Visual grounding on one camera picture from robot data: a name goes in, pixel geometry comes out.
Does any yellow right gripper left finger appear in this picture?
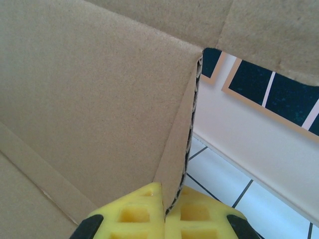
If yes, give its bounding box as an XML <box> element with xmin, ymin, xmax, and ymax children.
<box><xmin>72</xmin><ymin>182</ymin><xmax>166</xmax><ymax>239</ymax></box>

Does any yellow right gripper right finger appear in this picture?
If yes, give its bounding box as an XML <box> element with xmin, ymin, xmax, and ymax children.
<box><xmin>164</xmin><ymin>187</ymin><xmax>260</xmax><ymax>239</ymax></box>

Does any brown cardboard box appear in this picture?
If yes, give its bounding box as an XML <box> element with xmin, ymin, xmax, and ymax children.
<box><xmin>0</xmin><ymin>0</ymin><xmax>319</xmax><ymax>239</ymax></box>

